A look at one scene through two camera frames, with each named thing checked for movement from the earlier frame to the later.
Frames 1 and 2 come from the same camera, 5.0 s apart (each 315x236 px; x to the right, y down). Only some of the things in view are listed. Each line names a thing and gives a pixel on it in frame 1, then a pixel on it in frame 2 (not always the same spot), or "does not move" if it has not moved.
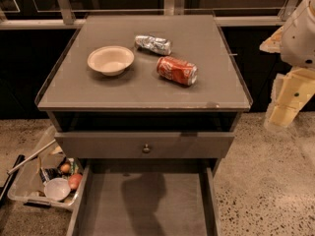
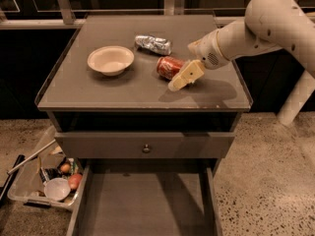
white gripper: x=297 y=44 → x=208 y=52
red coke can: x=177 y=70 does not move
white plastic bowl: x=57 y=189 does not move
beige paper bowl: x=110 y=60 does not move
